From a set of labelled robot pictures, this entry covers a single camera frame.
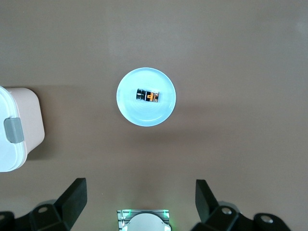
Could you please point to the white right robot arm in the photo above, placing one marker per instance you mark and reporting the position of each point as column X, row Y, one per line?
column 146, row 223

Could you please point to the light blue round plate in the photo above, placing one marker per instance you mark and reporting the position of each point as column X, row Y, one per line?
column 134, row 113

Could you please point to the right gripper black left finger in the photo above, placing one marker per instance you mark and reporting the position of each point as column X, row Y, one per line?
column 72, row 199

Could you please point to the right arm silver base plate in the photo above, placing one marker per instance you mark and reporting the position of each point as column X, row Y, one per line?
column 121, row 216

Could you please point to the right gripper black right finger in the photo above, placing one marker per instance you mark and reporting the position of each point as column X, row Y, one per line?
column 204, row 202

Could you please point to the white lidded storage box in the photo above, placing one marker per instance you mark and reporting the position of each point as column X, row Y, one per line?
column 29, row 115

